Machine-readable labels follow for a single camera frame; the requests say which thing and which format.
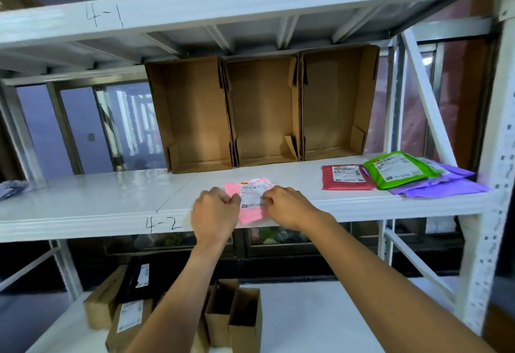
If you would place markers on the person's right hand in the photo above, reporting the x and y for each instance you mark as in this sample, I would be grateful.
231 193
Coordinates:
293 207

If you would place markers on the person's left hand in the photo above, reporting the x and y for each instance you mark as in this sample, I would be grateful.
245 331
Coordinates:
215 216

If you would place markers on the light pink mailer bag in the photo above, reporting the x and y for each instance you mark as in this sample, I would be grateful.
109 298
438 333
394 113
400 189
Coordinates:
249 216

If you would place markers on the red mailer bag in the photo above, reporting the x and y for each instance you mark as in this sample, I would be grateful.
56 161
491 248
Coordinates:
328 183

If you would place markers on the green mailer bag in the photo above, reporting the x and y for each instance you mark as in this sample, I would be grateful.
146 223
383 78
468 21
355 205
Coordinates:
378 179

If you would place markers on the purple mailer bag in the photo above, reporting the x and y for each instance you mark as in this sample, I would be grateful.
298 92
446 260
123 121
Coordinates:
450 189
458 171

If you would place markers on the purple mailer bag front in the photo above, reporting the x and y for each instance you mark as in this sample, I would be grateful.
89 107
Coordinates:
458 171

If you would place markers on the person's left forearm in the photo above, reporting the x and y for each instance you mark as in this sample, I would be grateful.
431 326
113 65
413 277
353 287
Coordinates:
177 304

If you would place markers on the person's right forearm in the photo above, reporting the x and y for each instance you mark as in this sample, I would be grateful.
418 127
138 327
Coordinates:
402 296

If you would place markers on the white metal shelf rack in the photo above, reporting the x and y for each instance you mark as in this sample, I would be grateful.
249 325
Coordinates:
100 195

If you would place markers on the black package with white label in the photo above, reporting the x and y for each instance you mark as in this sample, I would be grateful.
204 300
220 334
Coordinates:
141 276

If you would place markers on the open brown cardboard box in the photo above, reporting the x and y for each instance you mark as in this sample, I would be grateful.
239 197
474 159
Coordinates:
334 103
193 115
261 111

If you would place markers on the cardboard carton with white label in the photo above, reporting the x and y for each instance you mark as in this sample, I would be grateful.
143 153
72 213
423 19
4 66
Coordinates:
128 324

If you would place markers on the crumpled blue plastic film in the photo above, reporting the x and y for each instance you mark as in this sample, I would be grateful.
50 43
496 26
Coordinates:
12 189

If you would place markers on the metal window frame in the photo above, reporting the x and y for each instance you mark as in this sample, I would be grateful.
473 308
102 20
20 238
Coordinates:
64 131

